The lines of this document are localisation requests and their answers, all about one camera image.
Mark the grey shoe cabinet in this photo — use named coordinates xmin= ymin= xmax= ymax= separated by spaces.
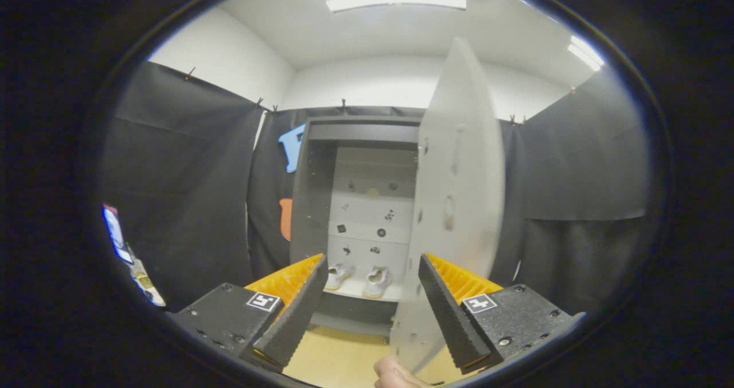
xmin=288 ymin=115 xmax=425 ymax=338

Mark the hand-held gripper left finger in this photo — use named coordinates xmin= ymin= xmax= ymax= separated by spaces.
xmin=169 ymin=253 xmax=329 ymax=374

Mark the white shoe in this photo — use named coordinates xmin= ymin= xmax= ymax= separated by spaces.
xmin=362 ymin=265 xmax=394 ymax=299
xmin=325 ymin=263 xmax=355 ymax=291

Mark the black backdrop cloth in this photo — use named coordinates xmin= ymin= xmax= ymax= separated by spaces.
xmin=100 ymin=60 xmax=651 ymax=314

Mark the small ceiling light panel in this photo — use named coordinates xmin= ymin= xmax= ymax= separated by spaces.
xmin=567 ymin=34 xmax=606 ymax=72

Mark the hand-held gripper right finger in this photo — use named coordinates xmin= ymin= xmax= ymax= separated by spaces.
xmin=417 ymin=253 xmax=587 ymax=375

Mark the light grey shoe cabinet door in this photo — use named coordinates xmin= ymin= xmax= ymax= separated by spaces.
xmin=390 ymin=37 xmax=506 ymax=374

